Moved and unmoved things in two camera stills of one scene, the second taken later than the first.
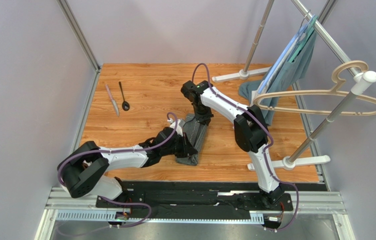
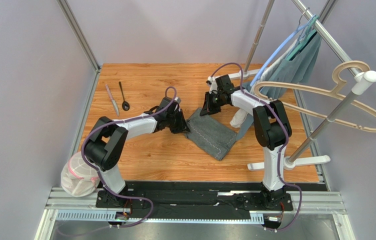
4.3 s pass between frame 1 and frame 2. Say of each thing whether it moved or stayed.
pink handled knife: stayed
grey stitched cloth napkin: moved
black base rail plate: stayed
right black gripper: moved
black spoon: stayed
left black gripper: moved
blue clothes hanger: moved
